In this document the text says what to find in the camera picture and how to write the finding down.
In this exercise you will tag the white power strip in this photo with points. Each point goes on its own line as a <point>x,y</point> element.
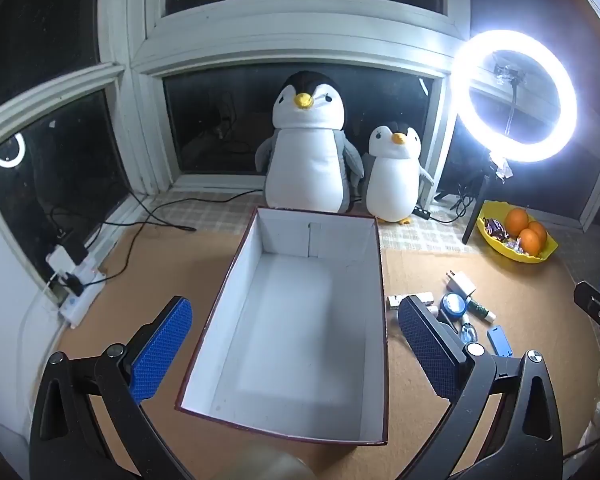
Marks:
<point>77,305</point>

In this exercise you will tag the brown mat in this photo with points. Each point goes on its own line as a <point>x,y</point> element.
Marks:
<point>130,285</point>

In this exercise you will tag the yellow fruit bowl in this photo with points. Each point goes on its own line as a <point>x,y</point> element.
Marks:
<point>520,257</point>

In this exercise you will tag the orange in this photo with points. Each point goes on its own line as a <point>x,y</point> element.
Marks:
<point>528,242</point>
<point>539,231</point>
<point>517,220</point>

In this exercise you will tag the small black power strip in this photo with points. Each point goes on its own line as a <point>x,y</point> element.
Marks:
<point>422,213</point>

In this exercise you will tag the green white lip balm tube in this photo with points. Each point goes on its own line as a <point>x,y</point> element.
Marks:
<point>480,308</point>

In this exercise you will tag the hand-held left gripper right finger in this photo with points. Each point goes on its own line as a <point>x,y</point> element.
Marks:
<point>427,345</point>

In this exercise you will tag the white cardboard box red rim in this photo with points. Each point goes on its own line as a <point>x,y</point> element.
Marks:
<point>290,320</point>

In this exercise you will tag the white charger block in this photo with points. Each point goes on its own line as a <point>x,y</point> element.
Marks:
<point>60,260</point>

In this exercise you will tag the blue round lid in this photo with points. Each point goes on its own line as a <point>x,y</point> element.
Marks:
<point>454,305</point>

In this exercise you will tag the clear blue small bottle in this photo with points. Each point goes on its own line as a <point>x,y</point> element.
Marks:
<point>467,332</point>

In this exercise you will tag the dark wrapped candies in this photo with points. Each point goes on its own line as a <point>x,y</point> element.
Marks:
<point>495,228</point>

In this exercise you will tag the black plug adapter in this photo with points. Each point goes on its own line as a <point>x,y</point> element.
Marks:
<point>72,282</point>

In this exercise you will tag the large penguin plush toy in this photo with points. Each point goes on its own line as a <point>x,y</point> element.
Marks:
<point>307,170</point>

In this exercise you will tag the white window frame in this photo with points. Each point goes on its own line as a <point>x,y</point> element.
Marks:
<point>300,25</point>

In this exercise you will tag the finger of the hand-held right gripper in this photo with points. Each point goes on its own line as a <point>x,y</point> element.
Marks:
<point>592,302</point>

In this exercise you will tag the white wall adapter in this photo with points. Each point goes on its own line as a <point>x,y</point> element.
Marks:
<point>462,282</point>

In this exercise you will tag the plaid cloth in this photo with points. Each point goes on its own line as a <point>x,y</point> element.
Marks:
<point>220,215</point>

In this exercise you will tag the small penguin plush toy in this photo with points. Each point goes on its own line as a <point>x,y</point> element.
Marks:
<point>392,185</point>

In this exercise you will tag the black charger block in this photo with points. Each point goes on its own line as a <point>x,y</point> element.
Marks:
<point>72,249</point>

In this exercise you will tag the patterned lighter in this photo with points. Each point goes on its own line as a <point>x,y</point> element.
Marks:
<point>410,300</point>

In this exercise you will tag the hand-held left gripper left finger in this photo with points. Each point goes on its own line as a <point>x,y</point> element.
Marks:
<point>162,355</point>

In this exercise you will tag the blue phone stand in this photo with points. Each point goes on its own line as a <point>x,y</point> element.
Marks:
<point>498,341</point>

